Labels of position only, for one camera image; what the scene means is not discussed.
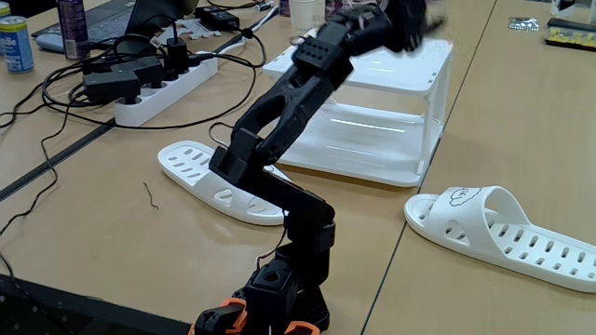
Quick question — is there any white slipper with dog print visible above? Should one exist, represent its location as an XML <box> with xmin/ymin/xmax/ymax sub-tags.
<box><xmin>156</xmin><ymin>140</ymin><xmax>289</xmax><ymax>227</ymax></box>
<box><xmin>403</xmin><ymin>185</ymin><xmax>596</xmax><ymax>294</ymax></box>

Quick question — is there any white two-tier shoe rack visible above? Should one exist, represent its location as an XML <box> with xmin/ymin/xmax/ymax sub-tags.
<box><xmin>262</xmin><ymin>26</ymin><xmax>455</xmax><ymax>188</ymax></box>

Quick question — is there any white paper cup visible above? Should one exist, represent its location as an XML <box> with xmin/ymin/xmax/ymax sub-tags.
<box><xmin>289</xmin><ymin>0</ymin><xmax>322</xmax><ymax>32</ymax></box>

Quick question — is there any silver foil wrapper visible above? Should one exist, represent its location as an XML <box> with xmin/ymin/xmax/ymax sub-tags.
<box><xmin>507</xmin><ymin>16</ymin><xmax>542</xmax><ymax>33</ymax></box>

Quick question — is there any black and yellow box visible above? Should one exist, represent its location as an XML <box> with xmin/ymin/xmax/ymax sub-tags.
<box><xmin>543</xmin><ymin>17</ymin><xmax>596</xmax><ymax>52</ymax></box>

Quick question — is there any white plastic box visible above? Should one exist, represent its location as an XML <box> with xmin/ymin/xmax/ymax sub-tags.
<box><xmin>549</xmin><ymin>0</ymin><xmax>596</xmax><ymax>24</ymax></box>

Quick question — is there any black power brick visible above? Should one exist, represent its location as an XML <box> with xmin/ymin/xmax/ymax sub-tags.
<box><xmin>194</xmin><ymin>5</ymin><xmax>241</xmax><ymax>32</ymax></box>

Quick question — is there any black plug-in charger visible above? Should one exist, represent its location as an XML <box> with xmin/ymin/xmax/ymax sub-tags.
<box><xmin>166</xmin><ymin>36</ymin><xmax>191</xmax><ymax>76</ymax></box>

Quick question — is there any white power strip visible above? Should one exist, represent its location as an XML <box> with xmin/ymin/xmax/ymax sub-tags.
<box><xmin>114</xmin><ymin>51</ymin><xmax>219</xmax><ymax>127</ymax></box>

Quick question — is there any dark laptop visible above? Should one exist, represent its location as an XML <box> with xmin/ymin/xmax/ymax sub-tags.
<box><xmin>31</xmin><ymin>0</ymin><xmax>200</xmax><ymax>44</ymax></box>

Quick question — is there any large black power adapter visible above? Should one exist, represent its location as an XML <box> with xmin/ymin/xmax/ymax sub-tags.
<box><xmin>82</xmin><ymin>69</ymin><xmax>142</xmax><ymax>105</ymax></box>

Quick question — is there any thin dark twig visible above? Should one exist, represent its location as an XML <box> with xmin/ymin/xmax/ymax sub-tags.
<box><xmin>142</xmin><ymin>181</ymin><xmax>160</xmax><ymax>211</ymax></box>

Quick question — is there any tall purple drink can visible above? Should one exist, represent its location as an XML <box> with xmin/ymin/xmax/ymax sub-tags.
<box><xmin>56</xmin><ymin>0</ymin><xmax>91</xmax><ymax>60</ymax></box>

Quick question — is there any pale blue mouse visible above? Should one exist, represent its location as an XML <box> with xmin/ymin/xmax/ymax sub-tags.
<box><xmin>35</xmin><ymin>33</ymin><xmax>67</xmax><ymax>54</ymax></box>

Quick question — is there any blue drink can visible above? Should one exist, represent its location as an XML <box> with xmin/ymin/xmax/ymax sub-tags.
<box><xmin>0</xmin><ymin>15</ymin><xmax>35</xmax><ymax>74</ymax></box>

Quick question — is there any black cable with ferrite bead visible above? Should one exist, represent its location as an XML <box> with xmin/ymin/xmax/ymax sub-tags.
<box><xmin>235</xmin><ymin>25</ymin><xmax>269</xmax><ymax>71</ymax></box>

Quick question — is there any white printed bracket part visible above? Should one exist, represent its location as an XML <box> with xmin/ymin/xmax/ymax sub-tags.
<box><xmin>149</xmin><ymin>18</ymin><xmax>223</xmax><ymax>47</ymax></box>

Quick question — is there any thin black trailing cable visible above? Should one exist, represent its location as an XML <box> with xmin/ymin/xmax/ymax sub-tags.
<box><xmin>0</xmin><ymin>100</ymin><xmax>75</xmax><ymax>236</ymax></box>

